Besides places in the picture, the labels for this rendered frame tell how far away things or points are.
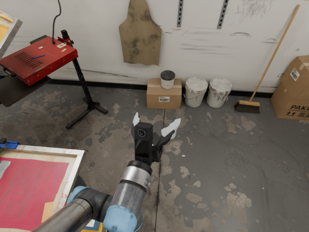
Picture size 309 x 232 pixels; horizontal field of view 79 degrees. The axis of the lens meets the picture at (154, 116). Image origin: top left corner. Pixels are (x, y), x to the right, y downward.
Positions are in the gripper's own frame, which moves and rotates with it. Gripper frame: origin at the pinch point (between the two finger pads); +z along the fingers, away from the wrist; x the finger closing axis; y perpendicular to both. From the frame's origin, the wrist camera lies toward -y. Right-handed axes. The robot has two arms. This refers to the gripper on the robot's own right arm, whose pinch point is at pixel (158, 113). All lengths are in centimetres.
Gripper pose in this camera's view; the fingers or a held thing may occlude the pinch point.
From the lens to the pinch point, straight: 63.2
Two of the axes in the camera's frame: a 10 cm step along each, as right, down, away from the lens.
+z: 2.9, -7.4, 6.1
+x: 9.5, 1.4, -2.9
